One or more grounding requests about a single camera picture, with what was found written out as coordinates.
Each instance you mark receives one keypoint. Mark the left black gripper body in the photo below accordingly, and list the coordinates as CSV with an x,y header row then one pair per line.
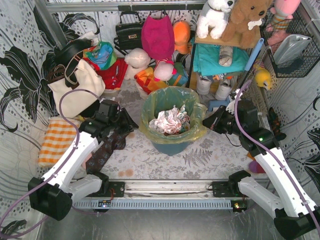
x,y
124,119

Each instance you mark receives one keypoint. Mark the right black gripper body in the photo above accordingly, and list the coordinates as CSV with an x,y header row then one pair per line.
x,y
215,121

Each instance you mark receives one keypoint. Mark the yellow plastic trash bag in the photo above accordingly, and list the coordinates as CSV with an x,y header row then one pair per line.
x,y
165,99

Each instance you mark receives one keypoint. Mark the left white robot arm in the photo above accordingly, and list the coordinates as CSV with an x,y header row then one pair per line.
x,y
77,174

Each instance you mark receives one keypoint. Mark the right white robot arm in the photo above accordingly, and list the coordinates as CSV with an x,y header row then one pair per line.
x,y
294,213

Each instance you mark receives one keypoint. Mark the crumpled paper trash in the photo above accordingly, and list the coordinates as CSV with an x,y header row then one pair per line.
x,y
174,121

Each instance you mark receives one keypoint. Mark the cream canvas tote bag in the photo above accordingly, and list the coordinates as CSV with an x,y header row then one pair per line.
x,y
69,101

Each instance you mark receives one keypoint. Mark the blue plastic trash bin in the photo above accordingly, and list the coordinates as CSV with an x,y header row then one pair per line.
x,y
171,149

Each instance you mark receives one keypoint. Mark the right white sneaker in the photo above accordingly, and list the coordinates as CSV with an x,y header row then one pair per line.
x,y
223,90

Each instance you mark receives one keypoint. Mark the white sneaker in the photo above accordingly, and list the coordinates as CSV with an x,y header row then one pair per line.
x,y
202,85
223,90

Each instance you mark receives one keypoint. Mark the left white sneaker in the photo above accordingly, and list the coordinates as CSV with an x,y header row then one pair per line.
x,y
202,85

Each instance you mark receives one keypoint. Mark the dark patterned necktie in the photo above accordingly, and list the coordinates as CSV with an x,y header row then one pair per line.
x,y
99,158

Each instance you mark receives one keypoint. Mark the red cloth garment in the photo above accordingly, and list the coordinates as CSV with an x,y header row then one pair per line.
x,y
113,76

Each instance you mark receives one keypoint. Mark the orange checkered towel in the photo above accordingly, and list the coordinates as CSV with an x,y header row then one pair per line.
x,y
58,138

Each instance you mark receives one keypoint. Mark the purple orange sock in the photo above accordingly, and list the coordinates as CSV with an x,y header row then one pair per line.
x,y
254,166

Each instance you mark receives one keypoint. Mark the black butterfly toy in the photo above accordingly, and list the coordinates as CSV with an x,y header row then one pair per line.
x,y
275,125

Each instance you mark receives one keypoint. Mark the yellow plush duck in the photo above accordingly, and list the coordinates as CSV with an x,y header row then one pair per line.
x,y
262,76

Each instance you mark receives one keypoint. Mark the teal folded cloth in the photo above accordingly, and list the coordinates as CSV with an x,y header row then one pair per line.
x,y
206,60

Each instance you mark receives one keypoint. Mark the white plush bear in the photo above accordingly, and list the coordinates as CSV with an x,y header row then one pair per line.
x,y
137,60

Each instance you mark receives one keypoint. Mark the pink white plush doll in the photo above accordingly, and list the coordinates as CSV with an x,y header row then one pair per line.
x,y
164,70

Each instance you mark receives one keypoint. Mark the colorful scarf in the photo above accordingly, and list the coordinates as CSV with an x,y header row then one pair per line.
x,y
101,57

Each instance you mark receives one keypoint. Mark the wooden shelf board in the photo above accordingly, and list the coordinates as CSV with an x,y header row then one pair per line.
x,y
234,42

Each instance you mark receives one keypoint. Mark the black leather handbag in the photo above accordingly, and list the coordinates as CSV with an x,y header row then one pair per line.
x,y
128,35

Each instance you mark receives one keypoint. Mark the brown plush dog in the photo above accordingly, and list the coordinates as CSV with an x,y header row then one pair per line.
x,y
245,19

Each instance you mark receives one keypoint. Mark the orange plush toy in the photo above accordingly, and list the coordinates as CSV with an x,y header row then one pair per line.
x,y
182,33

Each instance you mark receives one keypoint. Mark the silver pouch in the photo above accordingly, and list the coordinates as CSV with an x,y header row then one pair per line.
x,y
290,48

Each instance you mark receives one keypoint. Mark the white plush dog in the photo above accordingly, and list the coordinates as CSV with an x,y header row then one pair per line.
x,y
213,18

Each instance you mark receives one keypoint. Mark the pink plush toy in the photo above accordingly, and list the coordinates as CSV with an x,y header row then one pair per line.
x,y
282,14

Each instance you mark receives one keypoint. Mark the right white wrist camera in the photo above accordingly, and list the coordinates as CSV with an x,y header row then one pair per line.
x,y
230,108

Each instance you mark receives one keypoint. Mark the blue handled broom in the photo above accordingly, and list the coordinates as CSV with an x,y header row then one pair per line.
x,y
235,92

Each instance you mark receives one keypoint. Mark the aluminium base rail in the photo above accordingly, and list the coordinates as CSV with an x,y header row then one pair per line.
x,y
166,195

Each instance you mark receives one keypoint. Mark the black wire basket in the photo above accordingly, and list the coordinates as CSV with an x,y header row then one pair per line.
x,y
305,62

